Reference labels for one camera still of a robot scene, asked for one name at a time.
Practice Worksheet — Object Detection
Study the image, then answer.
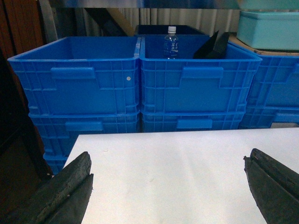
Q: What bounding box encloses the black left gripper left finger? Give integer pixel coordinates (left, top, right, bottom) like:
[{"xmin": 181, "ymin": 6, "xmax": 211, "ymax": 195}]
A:
[{"xmin": 0, "ymin": 152, "xmax": 93, "ymax": 224}]

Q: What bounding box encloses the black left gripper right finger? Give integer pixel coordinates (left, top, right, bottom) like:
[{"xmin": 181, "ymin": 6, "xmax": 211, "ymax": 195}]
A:
[{"xmin": 243, "ymin": 148, "xmax": 299, "ymax": 224}]

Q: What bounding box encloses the black plastic tray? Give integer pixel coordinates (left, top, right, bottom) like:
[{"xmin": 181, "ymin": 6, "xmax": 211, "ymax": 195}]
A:
[{"xmin": 135, "ymin": 25, "xmax": 229, "ymax": 59}]

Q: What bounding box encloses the blue crate bottom left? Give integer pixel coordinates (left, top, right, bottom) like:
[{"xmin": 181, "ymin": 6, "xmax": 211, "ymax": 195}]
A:
[{"xmin": 28, "ymin": 111, "xmax": 142, "ymax": 175}]

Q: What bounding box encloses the blue crate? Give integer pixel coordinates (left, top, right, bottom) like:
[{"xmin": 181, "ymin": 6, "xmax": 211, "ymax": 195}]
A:
[
  {"xmin": 8, "ymin": 36, "xmax": 141, "ymax": 115},
  {"xmin": 142, "ymin": 112, "xmax": 245, "ymax": 133},
  {"xmin": 28, "ymin": 111, "xmax": 142, "ymax": 175},
  {"xmin": 239, "ymin": 47, "xmax": 299, "ymax": 107},
  {"xmin": 140, "ymin": 35, "xmax": 262, "ymax": 114},
  {"xmin": 238, "ymin": 105, "xmax": 299, "ymax": 129}
]

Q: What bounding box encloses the blue crate bottom right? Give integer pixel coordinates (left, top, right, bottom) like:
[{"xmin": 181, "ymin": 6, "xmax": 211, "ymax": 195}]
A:
[{"xmin": 238, "ymin": 105, "xmax": 299, "ymax": 129}]

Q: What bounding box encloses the white table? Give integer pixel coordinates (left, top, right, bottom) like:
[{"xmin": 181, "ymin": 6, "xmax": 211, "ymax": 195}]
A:
[{"xmin": 67, "ymin": 127, "xmax": 299, "ymax": 224}]

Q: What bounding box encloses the blue crate top right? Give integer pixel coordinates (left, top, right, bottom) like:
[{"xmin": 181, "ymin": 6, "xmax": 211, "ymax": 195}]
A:
[{"xmin": 239, "ymin": 47, "xmax": 299, "ymax": 107}]

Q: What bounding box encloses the blue crate bottom middle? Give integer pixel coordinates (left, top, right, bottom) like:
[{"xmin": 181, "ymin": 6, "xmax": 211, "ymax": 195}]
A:
[{"xmin": 142, "ymin": 112, "xmax": 245, "ymax": 133}]

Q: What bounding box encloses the blue crate top left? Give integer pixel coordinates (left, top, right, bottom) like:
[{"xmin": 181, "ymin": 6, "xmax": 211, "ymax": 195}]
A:
[{"xmin": 8, "ymin": 36, "xmax": 141, "ymax": 115}]

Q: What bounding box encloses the blue crate top middle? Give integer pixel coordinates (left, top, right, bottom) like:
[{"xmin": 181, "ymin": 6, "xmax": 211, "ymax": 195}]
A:
[{"xmin": 140, "ymin": 35, "xmax": 262, "ymax": 114}]

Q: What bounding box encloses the teal plastic bin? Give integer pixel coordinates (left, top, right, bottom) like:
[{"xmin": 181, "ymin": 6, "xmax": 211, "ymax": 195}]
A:
[{"xmin": 237, "ymin": 11, "xmax": 299, "ymax": 51}]

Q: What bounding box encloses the clear water bottle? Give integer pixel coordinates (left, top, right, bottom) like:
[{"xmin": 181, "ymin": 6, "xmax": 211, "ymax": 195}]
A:
[{"xmin": 164, "ymin": 26, "xmax": 179, "ymax": 59}]

